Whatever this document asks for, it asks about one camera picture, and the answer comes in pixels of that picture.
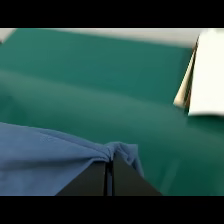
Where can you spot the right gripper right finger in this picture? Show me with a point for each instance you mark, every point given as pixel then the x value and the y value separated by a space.
pixel 128 182

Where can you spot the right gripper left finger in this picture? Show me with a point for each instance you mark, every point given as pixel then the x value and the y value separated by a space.
pixel 90 182

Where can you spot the blue shirt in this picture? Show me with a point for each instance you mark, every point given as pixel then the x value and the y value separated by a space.
pixel 40 160

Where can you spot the beige garment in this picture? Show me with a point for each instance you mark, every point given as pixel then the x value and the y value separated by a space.
pixel 185 88

